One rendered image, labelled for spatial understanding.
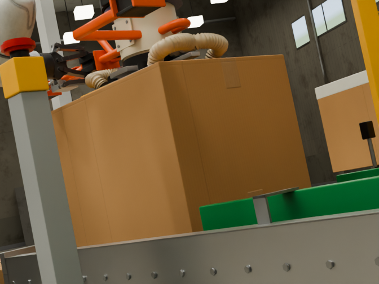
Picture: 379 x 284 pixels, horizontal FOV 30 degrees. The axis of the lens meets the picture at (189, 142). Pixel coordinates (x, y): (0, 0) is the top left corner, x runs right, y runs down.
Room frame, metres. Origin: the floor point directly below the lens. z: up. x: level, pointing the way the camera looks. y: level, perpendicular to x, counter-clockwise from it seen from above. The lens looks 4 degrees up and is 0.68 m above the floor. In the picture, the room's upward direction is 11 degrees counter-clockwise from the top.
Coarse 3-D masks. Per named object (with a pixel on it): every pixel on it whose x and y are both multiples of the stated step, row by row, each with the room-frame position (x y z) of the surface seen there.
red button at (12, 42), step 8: (8, 40) 1.38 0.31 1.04; (16, 40) 1.37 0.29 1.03; (24, 40) 1.38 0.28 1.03; (32, 40) 1.40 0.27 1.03; (8, 48) 1.38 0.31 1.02; (16, 48) 1.38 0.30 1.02; (24, 48) 1.39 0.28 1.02; (32, 48) 1.40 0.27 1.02; (16, 56) 1.39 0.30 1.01; (24, 56) 1.39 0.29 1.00
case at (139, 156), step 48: (96, 96) 1.77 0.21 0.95; (144, 96) 1.61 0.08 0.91; (192, 96) 1.59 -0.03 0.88; (240, 96) 1.68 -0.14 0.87; (288, 96) 1.78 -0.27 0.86; (96, 144) 1.80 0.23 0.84; (144, 144) 1.64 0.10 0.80; (192, 144) 1.58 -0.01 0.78; (240, 144) 1.66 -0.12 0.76; (288, 144) 1.76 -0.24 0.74; (96, 192) 1.84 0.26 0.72; (144, 192) 1.67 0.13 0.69; (192, 192) 1.56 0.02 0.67; (240, 192) 1.65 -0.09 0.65; (96, 240) 1.87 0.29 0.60
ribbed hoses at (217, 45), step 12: (180, 36) 1.71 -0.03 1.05; (192, 36) 1.75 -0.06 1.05; (204, 36) 1.77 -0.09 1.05; (216, 36) 1.79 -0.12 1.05; (156, 48) 1.70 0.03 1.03; (168, 48) 1.69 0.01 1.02; (180, 48) 1.72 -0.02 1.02; (192, 48) 1.76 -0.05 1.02; (216, 48) 1.80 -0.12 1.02; (156, 60) 1.72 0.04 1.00; (96, 72) 1.98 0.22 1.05; (108, 72) 1.99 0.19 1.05; (96, 84) 1.91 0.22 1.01
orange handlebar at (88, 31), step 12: (108, 12) 1.56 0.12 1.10; (96, 24) 1.61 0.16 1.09; (168, 24) 1.79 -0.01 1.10; (180, 24) 1.77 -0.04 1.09; (84, 36) 1.67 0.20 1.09; (96, 36) 1.72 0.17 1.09; (108, 36) 1.75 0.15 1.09; (120, 36) 1.77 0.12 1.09; (132, 36) 1.79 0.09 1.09; (108, 60) 2.02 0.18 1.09
